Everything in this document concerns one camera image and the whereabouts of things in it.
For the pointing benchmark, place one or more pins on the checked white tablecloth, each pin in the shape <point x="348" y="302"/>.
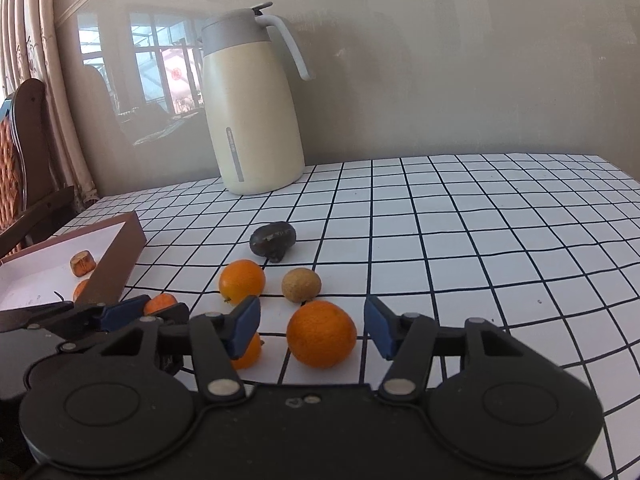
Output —
<point x="475" y="240"/>

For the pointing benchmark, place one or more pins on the orange-brown fruit chunk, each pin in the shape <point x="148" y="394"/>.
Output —
<point x="82" y="263"/>

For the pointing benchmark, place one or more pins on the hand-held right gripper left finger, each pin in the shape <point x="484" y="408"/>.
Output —
<point x="245" y="325"/>

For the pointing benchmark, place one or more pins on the brown cardboard box tray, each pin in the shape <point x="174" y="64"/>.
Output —
<point x="117" y="255"/>

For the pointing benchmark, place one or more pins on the beige patterned curtain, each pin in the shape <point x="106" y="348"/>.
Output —
<point x="30" y="35"/>

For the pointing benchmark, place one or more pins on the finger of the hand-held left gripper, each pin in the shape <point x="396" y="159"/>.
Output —
<point x="176" y="316"/>
<point x="122" y="310"/>

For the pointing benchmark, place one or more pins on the orange mandarin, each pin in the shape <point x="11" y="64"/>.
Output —
<point x="242" y="282"/>
<point x="251" y="352"/>
<point x="161" y="303"/>
<point x="80" y="291"/>
<point x="321" y="334"/>

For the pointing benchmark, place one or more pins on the wooden sofa with quilted cushions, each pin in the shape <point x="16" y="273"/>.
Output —
<point x="25" y="160"/>

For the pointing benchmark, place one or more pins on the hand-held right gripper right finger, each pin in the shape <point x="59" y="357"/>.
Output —
<point x="380" y="327"/>

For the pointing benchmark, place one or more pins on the cream thermos jug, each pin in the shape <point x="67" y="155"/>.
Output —
<point x="250" y="110"/>

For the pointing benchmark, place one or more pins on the small tan round fruit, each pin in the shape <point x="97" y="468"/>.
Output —
<point x="300" y="285"/>

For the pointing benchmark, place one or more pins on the dark avocado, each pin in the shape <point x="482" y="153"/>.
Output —
<point x="272" y="241"/>

